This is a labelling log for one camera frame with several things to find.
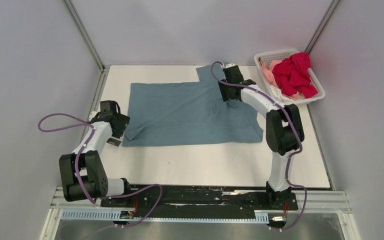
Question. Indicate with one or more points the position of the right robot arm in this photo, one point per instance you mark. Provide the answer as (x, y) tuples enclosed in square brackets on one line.
[(283, 129)]

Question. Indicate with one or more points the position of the blue-grey t-shirt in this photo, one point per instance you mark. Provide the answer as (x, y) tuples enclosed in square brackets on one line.
[(188, 113)]

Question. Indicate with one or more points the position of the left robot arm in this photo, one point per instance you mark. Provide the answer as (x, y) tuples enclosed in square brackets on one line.
[(82, 172)]

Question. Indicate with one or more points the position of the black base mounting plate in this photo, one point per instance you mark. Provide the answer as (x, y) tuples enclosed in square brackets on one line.
[(197, 202)]

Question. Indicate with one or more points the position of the aluminium front frame beam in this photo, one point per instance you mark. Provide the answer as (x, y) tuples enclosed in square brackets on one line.
[(318, 201)]

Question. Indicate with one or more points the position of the white plastic laundry basket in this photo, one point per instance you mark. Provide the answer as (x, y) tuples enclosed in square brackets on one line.
[(268, 56)]

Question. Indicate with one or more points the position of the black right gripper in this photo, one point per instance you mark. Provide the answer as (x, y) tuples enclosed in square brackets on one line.
[(227, 95)]

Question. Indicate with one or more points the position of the pink t-shirt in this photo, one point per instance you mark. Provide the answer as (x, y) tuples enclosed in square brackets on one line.
[(267, 71)]

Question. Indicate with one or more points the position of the aluminium frame rail left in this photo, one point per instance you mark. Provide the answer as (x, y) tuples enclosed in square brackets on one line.
[(85, 67)]

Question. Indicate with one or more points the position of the red t-shirt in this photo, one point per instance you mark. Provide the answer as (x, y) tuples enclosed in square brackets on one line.
[(292, 76)]

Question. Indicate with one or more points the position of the white t-shirt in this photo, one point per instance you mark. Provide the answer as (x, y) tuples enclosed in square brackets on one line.
[(277, 93)]

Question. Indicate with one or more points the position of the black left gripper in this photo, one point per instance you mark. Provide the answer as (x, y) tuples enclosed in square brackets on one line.
[(122, 121)]

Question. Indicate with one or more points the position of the aluminium frame rail right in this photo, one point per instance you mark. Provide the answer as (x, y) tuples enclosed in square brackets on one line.
[(322, 25)]

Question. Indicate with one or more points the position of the aluminium frame rail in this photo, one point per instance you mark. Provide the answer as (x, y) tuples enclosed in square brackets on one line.
[(322, 25), (85, 67)]

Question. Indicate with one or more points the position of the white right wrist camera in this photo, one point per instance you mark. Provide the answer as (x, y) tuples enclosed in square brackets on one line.
[(229, 65)]

